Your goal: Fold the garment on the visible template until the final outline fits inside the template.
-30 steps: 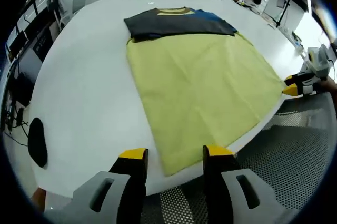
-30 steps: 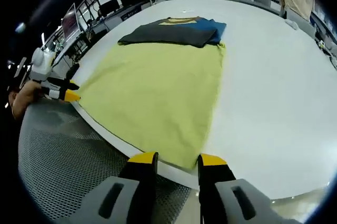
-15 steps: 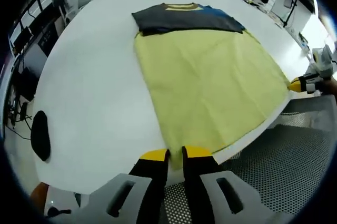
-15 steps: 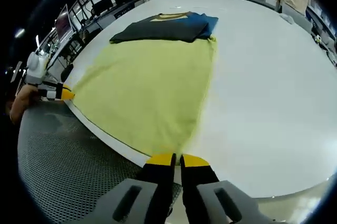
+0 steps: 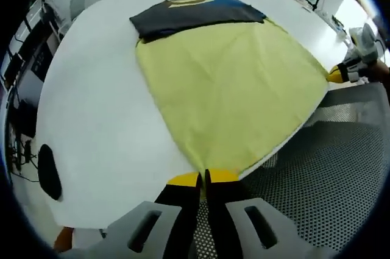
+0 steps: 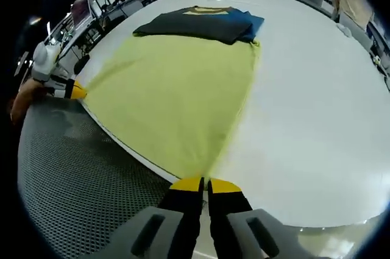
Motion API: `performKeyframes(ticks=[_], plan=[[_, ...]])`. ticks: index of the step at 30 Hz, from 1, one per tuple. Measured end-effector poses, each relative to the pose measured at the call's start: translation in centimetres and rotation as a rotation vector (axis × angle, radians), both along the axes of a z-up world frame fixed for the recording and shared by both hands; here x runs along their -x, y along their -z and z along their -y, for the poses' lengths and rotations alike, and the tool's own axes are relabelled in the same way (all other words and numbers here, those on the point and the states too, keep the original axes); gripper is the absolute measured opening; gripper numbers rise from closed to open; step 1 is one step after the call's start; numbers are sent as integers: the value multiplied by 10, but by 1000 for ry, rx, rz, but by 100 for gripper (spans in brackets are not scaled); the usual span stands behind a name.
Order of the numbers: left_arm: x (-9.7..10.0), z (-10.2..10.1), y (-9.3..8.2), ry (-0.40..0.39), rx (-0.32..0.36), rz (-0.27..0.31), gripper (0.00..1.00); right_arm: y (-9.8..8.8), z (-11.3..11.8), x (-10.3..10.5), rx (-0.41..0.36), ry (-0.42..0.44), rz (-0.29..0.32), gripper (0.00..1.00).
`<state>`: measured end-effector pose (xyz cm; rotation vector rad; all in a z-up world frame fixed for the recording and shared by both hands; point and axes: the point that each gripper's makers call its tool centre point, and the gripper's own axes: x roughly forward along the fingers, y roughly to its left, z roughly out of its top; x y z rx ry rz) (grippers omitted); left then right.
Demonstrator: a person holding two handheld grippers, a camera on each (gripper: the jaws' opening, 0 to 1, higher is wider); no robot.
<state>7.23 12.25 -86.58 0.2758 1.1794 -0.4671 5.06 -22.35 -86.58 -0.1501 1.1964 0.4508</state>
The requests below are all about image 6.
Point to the yellow black blue garment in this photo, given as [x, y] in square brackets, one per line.
[170, 94]

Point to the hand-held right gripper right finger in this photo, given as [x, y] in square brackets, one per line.
[227, 210]

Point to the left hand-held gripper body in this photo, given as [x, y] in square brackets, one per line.
[44, 61]

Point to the large lit computer monitor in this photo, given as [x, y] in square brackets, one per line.
[81, 7]

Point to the person's left hand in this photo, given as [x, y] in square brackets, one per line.
[32, 90]

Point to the grey mesh office chair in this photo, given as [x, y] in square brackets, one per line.
[76, 179]

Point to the brown cardboard sheet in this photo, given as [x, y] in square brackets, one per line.
[355, 6]

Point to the crumpled white cloth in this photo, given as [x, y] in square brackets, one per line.
[343, 29]

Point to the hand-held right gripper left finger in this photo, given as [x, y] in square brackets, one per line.
[182, 210]

